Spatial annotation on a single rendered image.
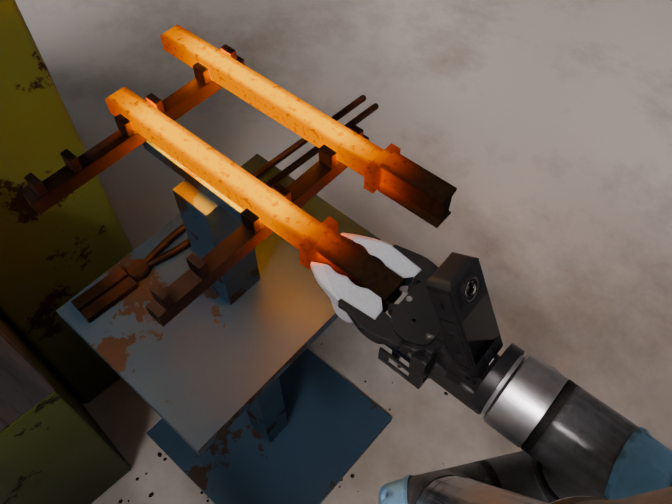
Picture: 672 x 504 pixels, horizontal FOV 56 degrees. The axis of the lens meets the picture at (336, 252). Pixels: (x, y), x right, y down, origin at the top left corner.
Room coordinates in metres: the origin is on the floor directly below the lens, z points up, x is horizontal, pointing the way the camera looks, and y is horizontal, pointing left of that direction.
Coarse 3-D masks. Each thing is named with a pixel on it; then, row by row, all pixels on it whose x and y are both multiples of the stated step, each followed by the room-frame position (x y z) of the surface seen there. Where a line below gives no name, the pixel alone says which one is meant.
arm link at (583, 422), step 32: (576, 384) 0.21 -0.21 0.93; (544, 416) 0.18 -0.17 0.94; (576, 416) 0.18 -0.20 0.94; (608, 416) 0.18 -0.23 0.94; (544, 448) 0.16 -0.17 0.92; (576, 448) 0.15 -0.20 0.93; (608, 448) 0.15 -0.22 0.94; (640, 448) 0.15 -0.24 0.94; (576, 480) 0.13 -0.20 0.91; (608, 480) 0.13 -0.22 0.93; (640, 480) 0.13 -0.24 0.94
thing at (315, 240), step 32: (128, 96) 0.57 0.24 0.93; (160, 128) 0.52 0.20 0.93; (192, 160) 0.47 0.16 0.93; (224, 160) 0.47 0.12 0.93; (224, 192) 0.43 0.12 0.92; (256, 192) 0.42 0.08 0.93; (288, 224) 0.38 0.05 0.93; (320, 224) 0.38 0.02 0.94; (320, 256) 0.35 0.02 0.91; (352, 256) 0.34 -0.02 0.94; (384, 288) 0.30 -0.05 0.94
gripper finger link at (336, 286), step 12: (312, 264) 0.34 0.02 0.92; (324, 264) 0.33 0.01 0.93; (324, 276) 0.32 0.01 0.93; (336, 276) 0.32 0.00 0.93; (324, 288) 0.31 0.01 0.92; (336, 288) 0.31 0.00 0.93; (348, 288) 0.31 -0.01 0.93; (360, 288) 0.31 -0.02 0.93; (336, 300) 0.30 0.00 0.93; (348, 300) 0.29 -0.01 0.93; (360, 300) 0.29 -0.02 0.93; (372, 300) 0.29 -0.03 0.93; (336, 312) 0.31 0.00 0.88; (372, 312) 0.28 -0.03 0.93
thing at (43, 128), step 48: (0, 0) 0.70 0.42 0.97; (0, 48) 0.68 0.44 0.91; (0, 96) 0.66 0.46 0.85; (48, 96) 0.70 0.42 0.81; (0, 144) 0.64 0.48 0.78; (48, 144) 0.68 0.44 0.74; (0, 192) 0.61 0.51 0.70; (96, 192) 0.70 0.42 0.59; (0, 240) 0.58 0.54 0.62; (48, 240) 0.63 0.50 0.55; (96, 240) 0.68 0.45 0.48; (0, 288) 0.55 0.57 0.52; (48, 288) 0.59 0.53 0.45; (48, 336) 0.56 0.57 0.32; (96, 384) 0.57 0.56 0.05
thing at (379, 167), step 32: (192, 64) 0.64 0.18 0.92; (224, 64) 0.62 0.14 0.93; (256, 96) 0.57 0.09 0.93; (288, 96) 0.57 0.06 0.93; (288, 128) 0.54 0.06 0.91; (320, 128) 0.52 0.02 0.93; (352, 160) 0.47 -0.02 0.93; (384, 160) 0.46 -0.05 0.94; (384, 192) 0.45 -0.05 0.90; (416, 192) 0.43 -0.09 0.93; (448, 192) 0.41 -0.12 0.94
